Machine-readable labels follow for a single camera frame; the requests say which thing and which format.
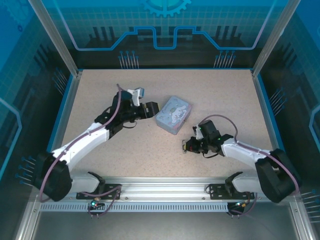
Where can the cartoon print tin box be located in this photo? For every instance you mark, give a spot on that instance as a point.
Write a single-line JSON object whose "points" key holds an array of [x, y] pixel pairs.
{"points": [[173, 115]]}

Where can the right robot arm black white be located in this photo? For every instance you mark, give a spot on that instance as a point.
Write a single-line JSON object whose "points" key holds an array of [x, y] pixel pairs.
{"points": [[250, 153]]}

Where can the blue table border strip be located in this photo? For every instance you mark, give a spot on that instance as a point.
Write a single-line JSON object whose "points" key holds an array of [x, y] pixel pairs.
{"points": [[56, 125], [271, 112]]}

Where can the connector with indicator lights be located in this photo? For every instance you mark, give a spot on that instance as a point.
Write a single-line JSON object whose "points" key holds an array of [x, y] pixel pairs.
{"points": [[241, 204], [95, 202]]}

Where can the grey metal shelf plate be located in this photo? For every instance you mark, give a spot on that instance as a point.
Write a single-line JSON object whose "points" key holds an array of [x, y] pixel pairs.
{"points": [[162, 226]]}

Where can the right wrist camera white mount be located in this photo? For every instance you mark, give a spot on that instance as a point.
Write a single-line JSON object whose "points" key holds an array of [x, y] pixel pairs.
{"points": [[198, 132]]}

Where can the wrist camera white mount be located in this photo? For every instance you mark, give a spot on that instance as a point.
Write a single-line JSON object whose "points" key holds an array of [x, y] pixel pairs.
{"points": [[198, 132], [136, 96]]}

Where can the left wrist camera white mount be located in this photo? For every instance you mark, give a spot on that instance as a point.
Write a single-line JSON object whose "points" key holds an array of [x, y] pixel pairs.
{"points": [[136, 96]]}

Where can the aluminium frame rail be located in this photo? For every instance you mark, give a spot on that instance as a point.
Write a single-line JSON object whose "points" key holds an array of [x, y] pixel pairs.
{"points": [[162, 187]]}

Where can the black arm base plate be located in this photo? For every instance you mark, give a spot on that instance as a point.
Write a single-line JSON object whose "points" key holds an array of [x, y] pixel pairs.
{"points": [[85, 193], [217, 192]]}

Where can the aluminium frame post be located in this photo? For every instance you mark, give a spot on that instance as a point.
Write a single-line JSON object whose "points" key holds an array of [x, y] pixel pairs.
{"points": [[57, 42], [275, 37]]}

